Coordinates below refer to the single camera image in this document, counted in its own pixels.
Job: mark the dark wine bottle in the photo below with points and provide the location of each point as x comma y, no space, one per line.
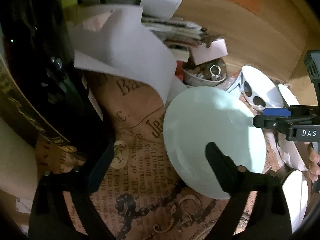
42,93

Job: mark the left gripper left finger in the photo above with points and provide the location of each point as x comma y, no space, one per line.
49,218

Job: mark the white patterned bowl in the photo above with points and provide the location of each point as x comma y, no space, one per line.
258,89

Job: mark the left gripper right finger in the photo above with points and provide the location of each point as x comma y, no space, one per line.
270,217

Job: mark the white plastic container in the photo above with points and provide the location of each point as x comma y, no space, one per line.
18,164

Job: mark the small white box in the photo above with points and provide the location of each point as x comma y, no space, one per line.
201,54

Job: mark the pink bowl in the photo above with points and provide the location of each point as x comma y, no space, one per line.
290,152

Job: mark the vintage newspaper print mat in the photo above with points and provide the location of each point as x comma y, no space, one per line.
141,195

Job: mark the white plate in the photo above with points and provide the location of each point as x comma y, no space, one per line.
295,189

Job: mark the small bowl with trinkets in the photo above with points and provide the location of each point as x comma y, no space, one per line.
209,74

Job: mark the mint green plate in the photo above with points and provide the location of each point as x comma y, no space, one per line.
201,115

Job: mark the stack of newspapers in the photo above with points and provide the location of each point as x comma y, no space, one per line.
158,17

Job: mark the person's right hand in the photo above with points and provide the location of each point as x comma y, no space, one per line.
313,166

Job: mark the mint green bowl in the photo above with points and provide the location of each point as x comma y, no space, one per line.
288,96

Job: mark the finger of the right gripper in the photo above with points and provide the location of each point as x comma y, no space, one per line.
279,123
277,111

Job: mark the white curled paper sheet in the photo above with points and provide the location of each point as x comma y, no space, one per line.
111,39

